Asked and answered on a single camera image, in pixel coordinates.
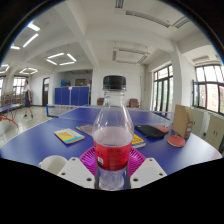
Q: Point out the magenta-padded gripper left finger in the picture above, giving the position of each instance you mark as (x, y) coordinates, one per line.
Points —
(75, 171)

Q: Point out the black paddle case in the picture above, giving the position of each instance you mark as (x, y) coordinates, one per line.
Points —
(150, 131)

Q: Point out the black-framed windows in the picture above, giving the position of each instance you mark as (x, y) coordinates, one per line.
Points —
(210, 88)

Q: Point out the dark brown door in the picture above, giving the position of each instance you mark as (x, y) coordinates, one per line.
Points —
(45, 92)

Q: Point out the white mug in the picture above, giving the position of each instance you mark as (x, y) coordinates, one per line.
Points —
(53, 163)

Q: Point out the ceiling light strips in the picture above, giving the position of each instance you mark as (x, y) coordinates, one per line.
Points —
(30, 40)

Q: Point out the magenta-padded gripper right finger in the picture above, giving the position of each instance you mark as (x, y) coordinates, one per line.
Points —
(146, 171)

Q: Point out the grey thin booklet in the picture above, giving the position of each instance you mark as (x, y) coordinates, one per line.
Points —
(85, 129)

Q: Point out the yellow and blue book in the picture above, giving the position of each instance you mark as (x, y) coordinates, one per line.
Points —
(69, 136)

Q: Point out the black-framed glass doors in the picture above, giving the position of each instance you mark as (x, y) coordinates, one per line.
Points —
(162, 89)

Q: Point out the folded blue table tennis tables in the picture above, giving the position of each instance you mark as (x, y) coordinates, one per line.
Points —
(71, 96)

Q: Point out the red-legged table tennis table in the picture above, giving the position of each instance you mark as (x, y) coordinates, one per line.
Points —
(8, 108)

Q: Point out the clear red-labelled water bottle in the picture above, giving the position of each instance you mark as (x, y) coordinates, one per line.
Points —
(112, 146)

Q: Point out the person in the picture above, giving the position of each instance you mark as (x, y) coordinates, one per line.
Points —
(27, 96)

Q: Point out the cream storage cabinet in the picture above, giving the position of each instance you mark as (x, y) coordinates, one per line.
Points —
(215, 131)
(199, 122)

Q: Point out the large yellow book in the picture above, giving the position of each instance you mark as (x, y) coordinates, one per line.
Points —
(138, 141)

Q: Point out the red table tennis paddle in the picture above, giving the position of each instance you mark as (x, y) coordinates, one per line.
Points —
(164, 129)
(176, 141)

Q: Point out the glossy blue table tennis table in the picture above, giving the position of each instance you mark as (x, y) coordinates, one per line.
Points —
(60, 110)

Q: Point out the ceiling air conditioner unit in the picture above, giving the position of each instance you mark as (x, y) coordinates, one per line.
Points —
(130, 56)

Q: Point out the brown cardboard box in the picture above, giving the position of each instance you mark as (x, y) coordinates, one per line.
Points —
(181, 120)

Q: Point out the brown armchair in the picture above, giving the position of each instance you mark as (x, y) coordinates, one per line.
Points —
(134, 103)
(100, 101)

